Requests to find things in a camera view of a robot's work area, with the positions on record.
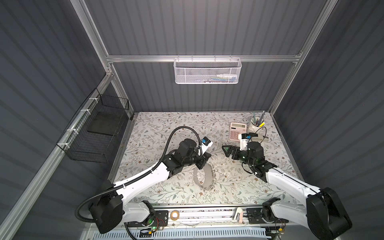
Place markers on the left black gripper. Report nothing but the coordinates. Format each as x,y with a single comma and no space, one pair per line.
202,159

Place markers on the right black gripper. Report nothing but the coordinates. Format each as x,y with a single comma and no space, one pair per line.
231,148

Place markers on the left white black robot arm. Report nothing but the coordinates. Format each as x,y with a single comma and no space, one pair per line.
111,209

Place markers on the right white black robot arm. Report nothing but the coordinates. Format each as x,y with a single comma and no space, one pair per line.
319,210

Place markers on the pink calculator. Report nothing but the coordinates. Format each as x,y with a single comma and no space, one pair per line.
236,129

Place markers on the black white stapler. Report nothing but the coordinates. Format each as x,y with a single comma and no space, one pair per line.
259,138

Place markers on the white pen cup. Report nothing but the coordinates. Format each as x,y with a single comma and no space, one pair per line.
256,122

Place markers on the tape roll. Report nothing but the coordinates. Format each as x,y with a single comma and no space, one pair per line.
174,215

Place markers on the white pink small device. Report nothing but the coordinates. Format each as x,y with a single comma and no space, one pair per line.
238,217

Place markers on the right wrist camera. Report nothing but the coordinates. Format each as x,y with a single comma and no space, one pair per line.
244,139

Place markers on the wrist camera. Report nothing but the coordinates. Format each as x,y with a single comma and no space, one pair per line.
204,145
244,139

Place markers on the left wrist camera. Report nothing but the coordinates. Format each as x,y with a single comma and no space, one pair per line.
204,145

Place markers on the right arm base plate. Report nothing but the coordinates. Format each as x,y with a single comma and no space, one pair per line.
258,216

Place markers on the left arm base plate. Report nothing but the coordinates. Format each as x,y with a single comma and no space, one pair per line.
160,219

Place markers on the white wire mesh basket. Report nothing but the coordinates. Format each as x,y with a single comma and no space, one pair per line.
213,71

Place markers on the black wire basket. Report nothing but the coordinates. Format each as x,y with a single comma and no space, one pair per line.
97,135

